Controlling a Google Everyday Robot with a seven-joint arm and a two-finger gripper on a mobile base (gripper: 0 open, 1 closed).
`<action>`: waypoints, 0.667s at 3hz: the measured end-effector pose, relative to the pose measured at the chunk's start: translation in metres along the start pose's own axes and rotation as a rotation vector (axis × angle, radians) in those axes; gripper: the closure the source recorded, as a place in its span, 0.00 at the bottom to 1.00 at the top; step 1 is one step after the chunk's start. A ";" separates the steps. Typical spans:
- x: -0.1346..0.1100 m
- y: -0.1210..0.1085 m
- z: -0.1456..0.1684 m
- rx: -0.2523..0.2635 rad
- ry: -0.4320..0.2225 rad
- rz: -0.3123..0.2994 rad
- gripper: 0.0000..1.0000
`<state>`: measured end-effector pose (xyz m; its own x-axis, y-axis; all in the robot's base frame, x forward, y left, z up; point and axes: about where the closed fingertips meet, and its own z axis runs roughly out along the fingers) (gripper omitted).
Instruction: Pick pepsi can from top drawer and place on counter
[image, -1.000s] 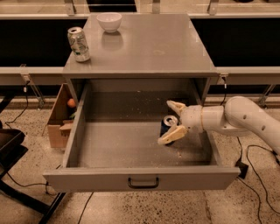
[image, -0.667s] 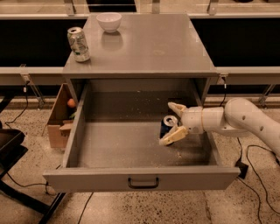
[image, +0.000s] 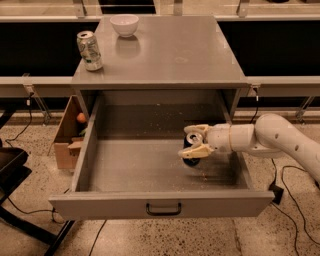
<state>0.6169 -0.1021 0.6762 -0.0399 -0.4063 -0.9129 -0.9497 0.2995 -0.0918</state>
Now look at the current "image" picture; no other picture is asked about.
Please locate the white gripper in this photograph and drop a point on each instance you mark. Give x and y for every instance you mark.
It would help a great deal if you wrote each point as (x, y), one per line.
(218, 136)

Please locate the blue pepsi can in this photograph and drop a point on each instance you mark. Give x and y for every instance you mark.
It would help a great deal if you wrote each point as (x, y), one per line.
(190, 140)

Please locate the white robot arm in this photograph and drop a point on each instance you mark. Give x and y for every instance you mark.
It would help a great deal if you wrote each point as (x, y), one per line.
(270, 135)

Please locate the grey open drawer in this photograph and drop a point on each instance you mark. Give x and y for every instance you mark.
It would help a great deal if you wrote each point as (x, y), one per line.
(130, 158)

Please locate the white green soda can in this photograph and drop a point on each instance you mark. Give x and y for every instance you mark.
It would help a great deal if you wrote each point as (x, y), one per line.
(89, 50)

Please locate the grey metal cabinet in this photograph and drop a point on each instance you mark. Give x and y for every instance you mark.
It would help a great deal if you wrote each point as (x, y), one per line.
(165, 53)

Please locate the black power adapter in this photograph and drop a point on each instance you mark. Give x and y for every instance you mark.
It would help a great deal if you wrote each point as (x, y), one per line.
(278, 193)

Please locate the orange fruit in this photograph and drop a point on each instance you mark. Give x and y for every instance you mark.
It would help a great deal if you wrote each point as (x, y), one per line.
(81, 118)

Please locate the cardboard box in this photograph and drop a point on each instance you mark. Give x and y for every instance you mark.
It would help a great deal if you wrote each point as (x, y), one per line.
(68, 140)

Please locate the white bowl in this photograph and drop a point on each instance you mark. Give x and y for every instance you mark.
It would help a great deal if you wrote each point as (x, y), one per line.
(125, 25)

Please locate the black drawer handle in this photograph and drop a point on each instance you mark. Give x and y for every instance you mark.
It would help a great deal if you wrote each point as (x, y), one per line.
(160, 211)

